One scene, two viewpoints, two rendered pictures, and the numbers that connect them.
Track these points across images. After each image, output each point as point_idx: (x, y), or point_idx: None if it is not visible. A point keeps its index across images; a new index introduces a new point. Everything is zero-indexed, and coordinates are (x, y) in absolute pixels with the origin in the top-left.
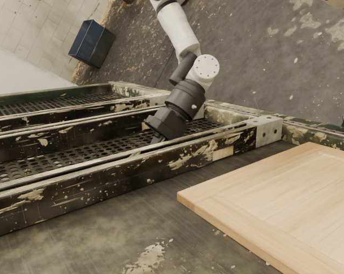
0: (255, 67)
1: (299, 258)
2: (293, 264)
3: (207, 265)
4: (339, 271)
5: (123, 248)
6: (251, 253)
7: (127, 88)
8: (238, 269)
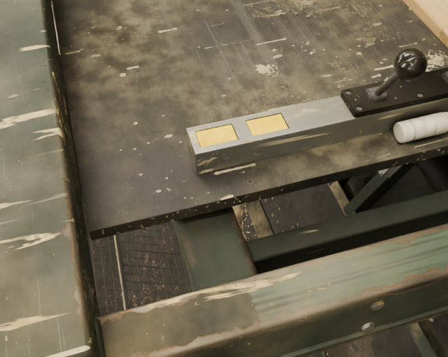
0: None
1: (434, 6)
2: (427, 8)
3: (360, 1)
4: None
5: None
6: (401, 1)
7: None
8: (383, 7)
